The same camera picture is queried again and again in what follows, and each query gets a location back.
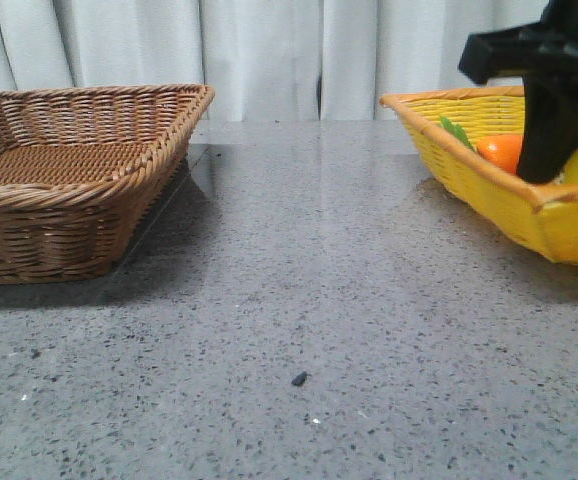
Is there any yellow woven basket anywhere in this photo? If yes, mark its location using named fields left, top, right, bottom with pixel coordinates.
left=380, top=86, right=578, bottom=264

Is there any white curtain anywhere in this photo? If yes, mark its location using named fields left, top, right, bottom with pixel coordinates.
left=0, top=0, right=545, bottom=122

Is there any small black debris piece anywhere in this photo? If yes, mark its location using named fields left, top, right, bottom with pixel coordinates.
left=291, top=371, right=308, bottom=387

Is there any brown wicker basket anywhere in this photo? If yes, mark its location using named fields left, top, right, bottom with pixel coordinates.
left=0, top=84, right=215, bottom=285

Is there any orange toy carrot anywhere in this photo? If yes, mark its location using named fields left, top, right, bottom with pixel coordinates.
left=440, top=116, right=524, bottom=175

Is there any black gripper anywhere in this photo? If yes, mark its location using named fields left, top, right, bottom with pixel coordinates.
left=458, top=1, right=578, bottom=183

